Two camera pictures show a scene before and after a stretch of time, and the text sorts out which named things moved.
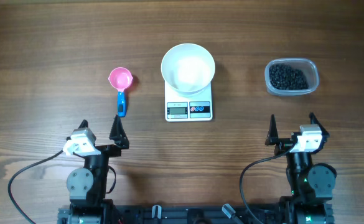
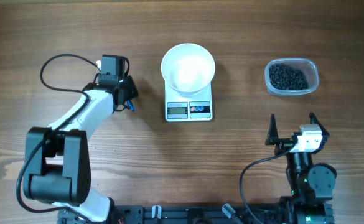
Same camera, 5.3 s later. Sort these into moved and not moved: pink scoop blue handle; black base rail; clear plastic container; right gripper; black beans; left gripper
Moved: left gripper; pink scoop blue handle
Not moved: clear plastic container; black beans; black base rail; right gripper
